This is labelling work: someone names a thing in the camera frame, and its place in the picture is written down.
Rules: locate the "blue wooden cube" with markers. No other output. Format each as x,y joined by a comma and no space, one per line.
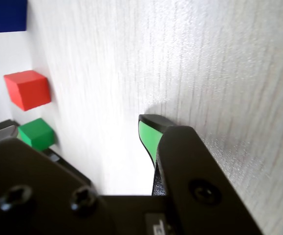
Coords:
5,14

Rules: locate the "black box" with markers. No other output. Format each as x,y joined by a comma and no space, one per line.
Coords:
65,164

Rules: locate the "green wooden cube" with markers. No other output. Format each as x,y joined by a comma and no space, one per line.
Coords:
36,133

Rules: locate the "red wooden cube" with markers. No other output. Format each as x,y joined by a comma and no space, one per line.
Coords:
28,90

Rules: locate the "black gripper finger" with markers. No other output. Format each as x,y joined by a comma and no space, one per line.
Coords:
28,186
192,166

